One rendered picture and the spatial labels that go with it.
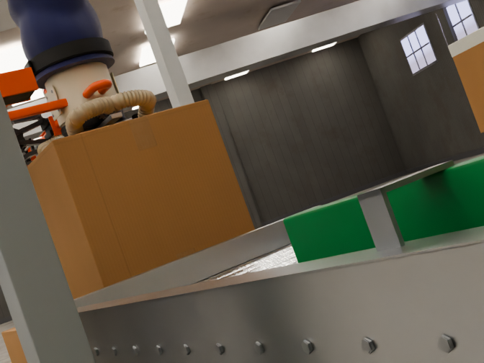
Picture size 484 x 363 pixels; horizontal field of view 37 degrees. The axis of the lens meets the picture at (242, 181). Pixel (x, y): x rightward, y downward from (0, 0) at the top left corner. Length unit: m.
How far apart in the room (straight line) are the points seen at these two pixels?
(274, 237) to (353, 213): 0.95
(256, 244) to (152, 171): 0.29
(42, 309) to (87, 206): 0.78
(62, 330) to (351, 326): 0.36
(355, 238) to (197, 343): 0.26
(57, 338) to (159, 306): 0.17
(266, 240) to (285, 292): 0.98
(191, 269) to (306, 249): 0.77
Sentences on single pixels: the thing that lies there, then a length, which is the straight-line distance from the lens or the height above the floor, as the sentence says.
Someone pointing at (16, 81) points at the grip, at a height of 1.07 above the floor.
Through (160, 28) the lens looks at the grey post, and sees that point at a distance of 5.36.
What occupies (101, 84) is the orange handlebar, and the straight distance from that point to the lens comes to 1.85.
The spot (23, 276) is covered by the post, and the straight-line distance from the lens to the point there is 0.86.
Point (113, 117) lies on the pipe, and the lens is 1.82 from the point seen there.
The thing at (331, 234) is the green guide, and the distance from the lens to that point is 0.79.
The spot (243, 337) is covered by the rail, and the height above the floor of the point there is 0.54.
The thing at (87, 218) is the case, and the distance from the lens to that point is 1.61.
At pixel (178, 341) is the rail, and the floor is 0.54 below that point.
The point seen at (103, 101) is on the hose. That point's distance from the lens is 1.80.
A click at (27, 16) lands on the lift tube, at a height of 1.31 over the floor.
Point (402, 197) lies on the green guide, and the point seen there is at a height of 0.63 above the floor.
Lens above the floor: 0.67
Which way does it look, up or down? 2 degrees up
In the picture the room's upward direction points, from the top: 20 degrees counter-clockwise
